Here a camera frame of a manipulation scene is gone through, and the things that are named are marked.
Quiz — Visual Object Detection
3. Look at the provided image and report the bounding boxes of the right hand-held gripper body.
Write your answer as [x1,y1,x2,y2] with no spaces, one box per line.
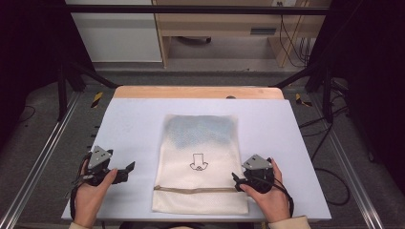
[241,154,275,195]

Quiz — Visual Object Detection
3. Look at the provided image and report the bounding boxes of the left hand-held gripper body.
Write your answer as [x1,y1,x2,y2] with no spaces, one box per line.
[83,145,129,187]

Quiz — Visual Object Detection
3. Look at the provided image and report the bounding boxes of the cream drawstring cloth bag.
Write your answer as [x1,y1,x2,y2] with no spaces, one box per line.
[151,113,249,216]

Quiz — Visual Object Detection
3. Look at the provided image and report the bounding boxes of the person's right hand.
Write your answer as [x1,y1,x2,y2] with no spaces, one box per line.
[239,157,292,224]

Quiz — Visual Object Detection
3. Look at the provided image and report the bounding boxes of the person's left hand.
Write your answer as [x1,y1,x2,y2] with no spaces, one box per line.
[74,158,118,229]

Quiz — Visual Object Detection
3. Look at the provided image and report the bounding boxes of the white foam board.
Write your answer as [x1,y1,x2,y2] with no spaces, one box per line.
[61,97,332,223]

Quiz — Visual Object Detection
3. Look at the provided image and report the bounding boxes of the black metal stand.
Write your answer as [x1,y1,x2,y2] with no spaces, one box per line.
[272,60,336,124]
[56,60,119,122]

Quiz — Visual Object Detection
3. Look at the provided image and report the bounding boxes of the wooden table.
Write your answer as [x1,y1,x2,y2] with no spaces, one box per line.
[113,84,286,100]

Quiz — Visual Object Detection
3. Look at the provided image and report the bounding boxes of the white cabinet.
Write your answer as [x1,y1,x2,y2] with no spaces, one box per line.
[64,0,163,64]

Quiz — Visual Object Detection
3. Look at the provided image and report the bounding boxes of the black curtain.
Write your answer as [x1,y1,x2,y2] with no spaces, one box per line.
[308,0,405,187]
[0,0,96,151]

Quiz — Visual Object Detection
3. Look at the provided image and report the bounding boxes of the light wooden desk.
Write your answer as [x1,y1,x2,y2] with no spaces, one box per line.
[152,0,327,69]

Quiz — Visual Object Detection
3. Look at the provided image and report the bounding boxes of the right hand-held gripper black cable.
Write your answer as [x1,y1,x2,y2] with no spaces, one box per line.
[269,177,295,219]

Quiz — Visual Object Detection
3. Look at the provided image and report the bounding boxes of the hand-held gripper black cable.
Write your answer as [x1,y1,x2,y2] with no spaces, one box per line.
[64,152,94,221]
[269,177,295,219]

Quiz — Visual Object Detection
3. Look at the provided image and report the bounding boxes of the left hand-held gripper black cable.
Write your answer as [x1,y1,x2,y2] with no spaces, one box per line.
[64,152,94,221]

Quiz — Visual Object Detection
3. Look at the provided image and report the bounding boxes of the aluminium floor rail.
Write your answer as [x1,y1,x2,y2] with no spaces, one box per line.
[309,94,386,229]
[0,91,82,229]

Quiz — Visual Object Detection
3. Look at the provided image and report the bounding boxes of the yellow-handled tool left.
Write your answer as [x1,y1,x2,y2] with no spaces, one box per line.
[91,91,104,109]

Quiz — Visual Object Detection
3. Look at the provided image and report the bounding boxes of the yellow-handled tool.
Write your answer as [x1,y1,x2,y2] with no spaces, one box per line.
[91,91,104,109]
[294,93,313,108]

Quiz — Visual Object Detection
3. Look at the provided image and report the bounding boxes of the thin black floor cable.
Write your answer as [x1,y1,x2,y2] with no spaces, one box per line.
[18,105,36,124]

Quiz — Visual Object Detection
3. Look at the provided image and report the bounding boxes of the yellow-handled tool right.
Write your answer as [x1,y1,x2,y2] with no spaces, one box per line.
[294,93,313,108]

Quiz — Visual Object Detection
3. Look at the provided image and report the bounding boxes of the hanging black desk cables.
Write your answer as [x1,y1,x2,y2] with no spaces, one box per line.
[276,1,312,69]

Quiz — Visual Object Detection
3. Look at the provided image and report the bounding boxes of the black horizontal frame bar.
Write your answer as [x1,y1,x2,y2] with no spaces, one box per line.
[62,4,330,16]

